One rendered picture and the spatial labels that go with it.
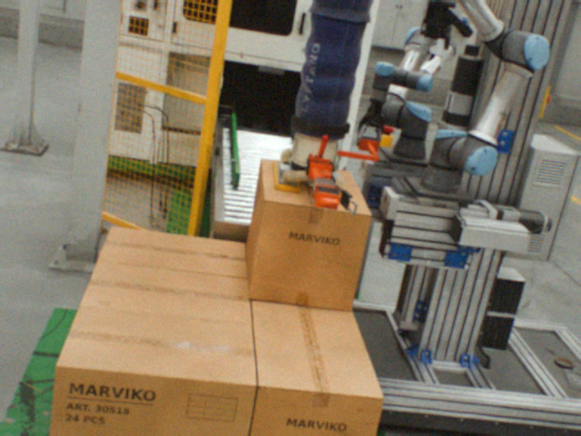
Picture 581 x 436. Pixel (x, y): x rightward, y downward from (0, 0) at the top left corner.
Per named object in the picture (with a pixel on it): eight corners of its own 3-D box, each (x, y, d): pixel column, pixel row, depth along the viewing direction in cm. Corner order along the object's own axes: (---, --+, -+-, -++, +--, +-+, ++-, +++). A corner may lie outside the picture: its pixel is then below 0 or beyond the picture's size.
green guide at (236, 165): (220, 123, 567) (221, 111, 565) (233, 124, 569) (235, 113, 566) (220, 185, 417) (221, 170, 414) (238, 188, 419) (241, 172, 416)
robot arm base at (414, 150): (420, 153, 351) (425, 132, 348) (428, 162, 337) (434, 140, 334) (388, 148, 349) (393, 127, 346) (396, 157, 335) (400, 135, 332)
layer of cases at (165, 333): (103, 307, 348) (111, 225, 336) (316, 331, 362) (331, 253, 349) (45, 479, 236) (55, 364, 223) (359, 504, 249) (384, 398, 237)
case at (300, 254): (247, 242, 344) (260, 157, 332) (333, 254, 349) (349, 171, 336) (248, 299, 288) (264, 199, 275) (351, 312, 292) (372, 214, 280)
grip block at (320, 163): (304, 171, 283) (307, 155, 282) (329, 174, 284) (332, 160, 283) (305, 177, 276) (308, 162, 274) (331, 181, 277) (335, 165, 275)
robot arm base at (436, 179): (451, 184, 305) (457, 160, 302) (462, 195, 291) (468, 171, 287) (415, 179, 303) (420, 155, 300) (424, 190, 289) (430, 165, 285)
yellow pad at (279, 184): (271, 165, 321) (274, 154, 320) (295, 169, 322) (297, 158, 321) (274, 189, 289) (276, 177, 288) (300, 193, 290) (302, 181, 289)
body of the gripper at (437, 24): (418, 36, 255) (427, -1, 251) (443, 40, 256) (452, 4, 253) (424, 39, 248) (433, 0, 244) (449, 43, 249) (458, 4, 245)
